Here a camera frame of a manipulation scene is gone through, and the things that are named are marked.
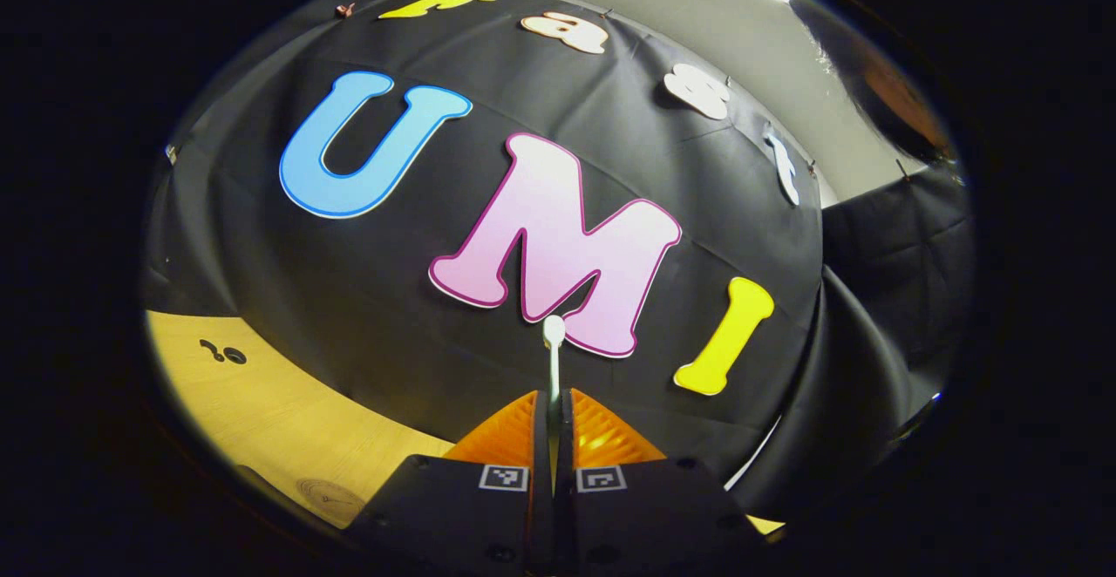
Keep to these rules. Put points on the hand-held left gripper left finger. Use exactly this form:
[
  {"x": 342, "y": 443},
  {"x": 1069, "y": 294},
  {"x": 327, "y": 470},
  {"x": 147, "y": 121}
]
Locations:
[{"x": 541, "y": 446}]

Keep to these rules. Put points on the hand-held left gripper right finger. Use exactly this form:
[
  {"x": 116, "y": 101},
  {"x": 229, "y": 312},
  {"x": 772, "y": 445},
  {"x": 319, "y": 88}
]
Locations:
[{"x": 567, "y": 446}]

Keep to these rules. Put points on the pale green toothbrush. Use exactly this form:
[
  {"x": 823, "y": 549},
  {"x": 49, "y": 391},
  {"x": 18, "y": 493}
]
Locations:
[{"x": 554, "y": 333}]

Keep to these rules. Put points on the round wooden coaster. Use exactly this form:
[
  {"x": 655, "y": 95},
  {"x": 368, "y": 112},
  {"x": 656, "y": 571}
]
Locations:
[{"x": 330, "y": 498}]

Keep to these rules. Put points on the wooden desktop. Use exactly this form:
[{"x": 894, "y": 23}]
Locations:
[{"x": 261, "y": 420}]

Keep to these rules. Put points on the black backdrop cloth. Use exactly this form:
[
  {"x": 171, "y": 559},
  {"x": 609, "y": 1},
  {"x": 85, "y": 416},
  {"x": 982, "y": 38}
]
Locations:
[{"x": 418, "y": 315}]

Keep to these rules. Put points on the red cloth clip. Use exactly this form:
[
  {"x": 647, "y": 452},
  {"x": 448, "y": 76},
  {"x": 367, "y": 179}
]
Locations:
[{"x": 344, "y": 10}]

